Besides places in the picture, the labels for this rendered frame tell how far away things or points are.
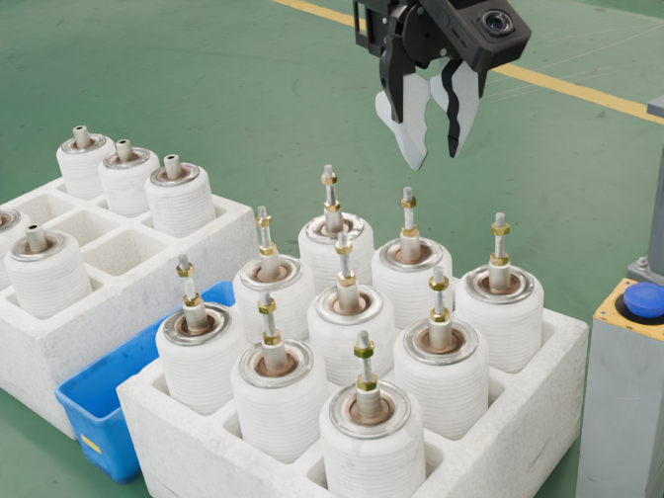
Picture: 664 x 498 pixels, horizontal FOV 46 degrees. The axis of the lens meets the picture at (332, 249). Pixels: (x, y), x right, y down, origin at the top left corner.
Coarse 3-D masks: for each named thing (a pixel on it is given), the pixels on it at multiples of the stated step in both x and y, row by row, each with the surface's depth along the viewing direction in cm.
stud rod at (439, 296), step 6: (438, 270) 74; (438, 276) 75; (438, 282) 75; (438, 294) 76; (444, 294) 76; (438, 300) 76; (444, 300) 76; (438, 306) 77; (444, 306) 77; (438, 312) 77
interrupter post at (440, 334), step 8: (432, 320) 77; (448, 320) 77; (432, 328) 78; (440, 328) 77; (448, 328) 77; (432, 336) 78; (440, 336) 78; (448, 336) 78; (432, 344) 79; (440, 344) 78; (448, 344) 78
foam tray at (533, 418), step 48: (576, 336) 89; (144, 384) 89; (528, 384) 83; (576, 384) 93; (144, 432) 89; (192, 432) 82; (240, 432) 86; (432, 432) 78; (480, 432) 78; (528, 432) 84; (576, 432) 99; (192, 480) 87; (240, 480) 79; (288, 480) 75; (432, 480) 73; (480, 480) 77; (528, 480) 89
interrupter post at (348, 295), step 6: (354, 282) 84; (342, 288) 84; (348, 288) 84; (354, 288) 84; (342, 294) 84; (348, 294) 84; (354, 294) 84; (342, 300) 85; (348, 300) 85; (354, 300) 85; (342, 306) 85; (348, 306) 85; (354, 306) 85
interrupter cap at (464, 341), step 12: (420, 324) 82; (456, 324) 81; (468, 324) 81; (408, 336) 80; (420, 336) 80; (456, 336) 80; (468, 336) 79; (408, 348) 78; (420, 348) 78; (432, 348) 79; (444, 348) 78; (456, 348) 78; (468, 348) 78; (420, 360) 77; (432, 360) 76; (444, 360) 76; (456, 360) 76
